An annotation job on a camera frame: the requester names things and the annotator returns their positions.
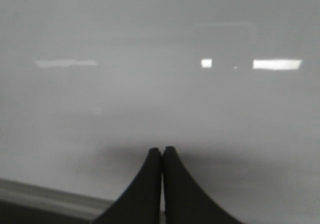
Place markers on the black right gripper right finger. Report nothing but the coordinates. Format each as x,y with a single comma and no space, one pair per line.
185,200

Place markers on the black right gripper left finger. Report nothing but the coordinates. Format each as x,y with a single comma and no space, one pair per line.
140,202

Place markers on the white whiteboard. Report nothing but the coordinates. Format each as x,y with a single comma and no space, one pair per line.
88,86

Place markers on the aluminium whiteboard frame rail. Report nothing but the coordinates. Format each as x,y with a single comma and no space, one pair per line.
56,201

